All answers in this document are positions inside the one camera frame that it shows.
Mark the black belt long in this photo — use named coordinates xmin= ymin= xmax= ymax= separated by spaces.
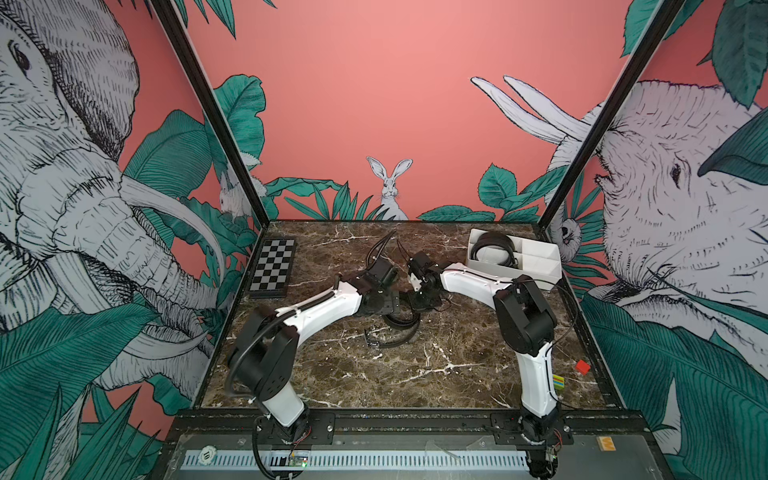
xmin=364 ymin=300 xmax=421 ymax=349

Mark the long black belt s-curved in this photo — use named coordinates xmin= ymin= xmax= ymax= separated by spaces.
xmin=470 ymin=231 xmax=518 ymax=268

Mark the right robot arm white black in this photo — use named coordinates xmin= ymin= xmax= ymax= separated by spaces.
xmin=408 ymin=252 xmax=558 ymax=418

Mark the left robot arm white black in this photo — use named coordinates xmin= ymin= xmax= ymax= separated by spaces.
xmin=225 ymin=258 xmax=398 ymax=428

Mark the white foam storage box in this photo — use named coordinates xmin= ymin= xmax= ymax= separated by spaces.
xmin=465 ymin=229 xmax=562 ymax=291

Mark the black white checkerboard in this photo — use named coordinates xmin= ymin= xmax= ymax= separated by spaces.
xmin=248 ymin=237 xmax=297 ymax=299

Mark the green yellow striped block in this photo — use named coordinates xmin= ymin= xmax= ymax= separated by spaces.
xmin=552 ymin=374 xmax=566 ymax=390

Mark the red cube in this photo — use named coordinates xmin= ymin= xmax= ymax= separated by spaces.
xmin=574 ymin=360 xmax=592 ymax=376

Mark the white round knob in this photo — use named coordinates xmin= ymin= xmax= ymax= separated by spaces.
xmin=198 ymin=445 xmax=217 ymax=466

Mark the orange label sticker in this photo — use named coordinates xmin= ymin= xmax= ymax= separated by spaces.
xmin=596 ymin=436 xmax=617 ymax=452

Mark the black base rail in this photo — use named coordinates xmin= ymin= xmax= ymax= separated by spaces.
xmin=167 ymin=408 xmax=645 ymax=447

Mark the white slotted cable duct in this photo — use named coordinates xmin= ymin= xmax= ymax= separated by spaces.
xmin=180 ymin=450 xmax=528 ymax=472

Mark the right black frame post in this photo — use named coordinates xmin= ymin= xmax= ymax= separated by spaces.
xmin=537 ymin=0 xmax=685 ymax=233

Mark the black frame post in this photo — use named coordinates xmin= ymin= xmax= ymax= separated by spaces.
xmin=537 ymin=0 xmax=685 ymax=233
xmin=150 ymin=0 xmax=270 ymax=231

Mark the left black frame post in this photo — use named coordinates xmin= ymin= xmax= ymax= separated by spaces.
xmin=150 ymin=0 xmax=270 ymax=231

